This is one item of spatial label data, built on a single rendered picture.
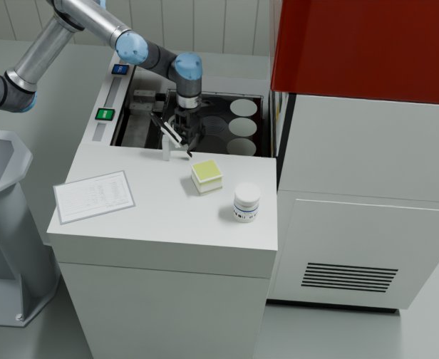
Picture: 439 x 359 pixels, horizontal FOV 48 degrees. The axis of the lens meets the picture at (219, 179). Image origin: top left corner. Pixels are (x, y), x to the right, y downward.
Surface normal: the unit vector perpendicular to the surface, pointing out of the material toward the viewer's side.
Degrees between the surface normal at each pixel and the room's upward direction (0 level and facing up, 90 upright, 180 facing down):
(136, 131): 0
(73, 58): 0
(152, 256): 90
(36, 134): 0
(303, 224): 90
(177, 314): 90
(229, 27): 90
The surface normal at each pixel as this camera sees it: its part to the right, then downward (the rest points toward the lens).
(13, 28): -0.05, 0.74
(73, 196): 0.04, -0.67
